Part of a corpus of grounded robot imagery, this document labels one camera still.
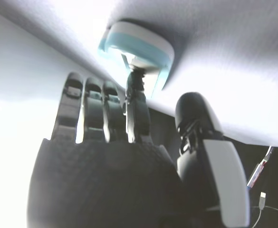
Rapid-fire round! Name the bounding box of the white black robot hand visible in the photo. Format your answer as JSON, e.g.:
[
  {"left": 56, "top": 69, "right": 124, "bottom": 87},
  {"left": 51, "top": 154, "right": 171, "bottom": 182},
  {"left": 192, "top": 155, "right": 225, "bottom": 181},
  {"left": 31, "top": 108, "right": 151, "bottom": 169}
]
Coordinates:
[{"left": 26, "top": 70, "right": 251, "bottom": 228}]

